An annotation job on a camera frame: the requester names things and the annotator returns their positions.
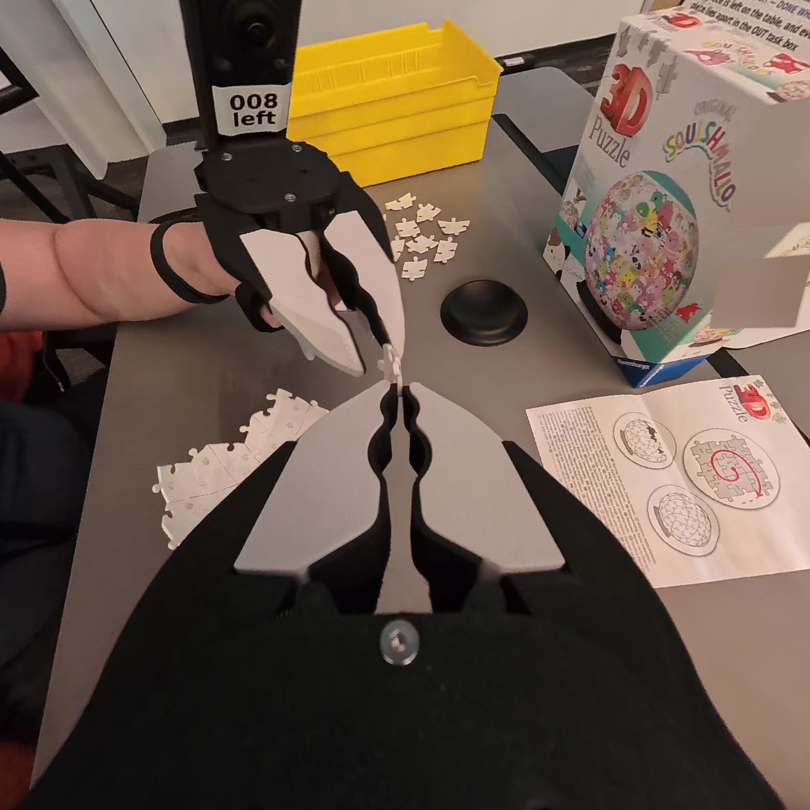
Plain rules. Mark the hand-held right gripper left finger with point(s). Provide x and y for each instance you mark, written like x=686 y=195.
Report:
x=316 y=500

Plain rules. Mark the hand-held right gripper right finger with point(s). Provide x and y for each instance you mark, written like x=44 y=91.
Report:
x=487 y=500

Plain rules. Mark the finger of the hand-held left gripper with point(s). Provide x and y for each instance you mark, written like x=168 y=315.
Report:
x=297 y=285
x=370 y=259

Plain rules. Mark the pile of white puzzle pieces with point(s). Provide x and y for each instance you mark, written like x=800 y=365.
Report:
x=424 y=234

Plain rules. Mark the half built puzzle ball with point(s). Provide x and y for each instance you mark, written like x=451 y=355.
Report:
x=221 y=468

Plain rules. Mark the small curved puzzle piece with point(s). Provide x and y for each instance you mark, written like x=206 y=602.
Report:
x=390 y=364

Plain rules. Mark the person's left forearm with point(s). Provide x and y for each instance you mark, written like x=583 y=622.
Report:
x=95 y=272

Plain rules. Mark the black round ball stand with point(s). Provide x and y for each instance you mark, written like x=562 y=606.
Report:
x=484 y=313

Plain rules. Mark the colourful puzzle box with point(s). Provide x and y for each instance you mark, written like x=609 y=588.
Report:
x=664 y=190

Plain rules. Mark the person's left hand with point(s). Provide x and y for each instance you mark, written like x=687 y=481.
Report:
x=196 y=259

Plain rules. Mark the yellow plastic bin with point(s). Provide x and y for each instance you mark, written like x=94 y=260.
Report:
x=392 y=107

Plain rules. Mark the white instruction leaflet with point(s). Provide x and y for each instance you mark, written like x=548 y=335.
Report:
x=633 y=481

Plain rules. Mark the person's dark blue shirt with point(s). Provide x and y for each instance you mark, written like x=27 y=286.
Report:
x=38 y=538

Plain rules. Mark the black jacket with orange lining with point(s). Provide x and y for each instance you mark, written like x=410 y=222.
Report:
x=16 y=367

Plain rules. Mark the white printed task sheet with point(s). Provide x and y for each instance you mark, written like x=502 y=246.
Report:
x=747 y=16

